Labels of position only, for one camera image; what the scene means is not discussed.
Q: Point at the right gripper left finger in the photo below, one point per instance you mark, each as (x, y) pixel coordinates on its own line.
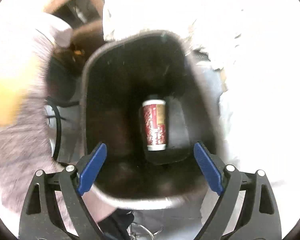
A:
(41, 217)

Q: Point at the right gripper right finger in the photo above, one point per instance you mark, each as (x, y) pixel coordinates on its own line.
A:
(259, 216)

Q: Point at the red paper cup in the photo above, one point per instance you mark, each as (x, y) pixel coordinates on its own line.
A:
(154, 114)

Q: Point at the black trash bin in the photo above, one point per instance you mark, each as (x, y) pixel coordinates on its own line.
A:
(117, 79)

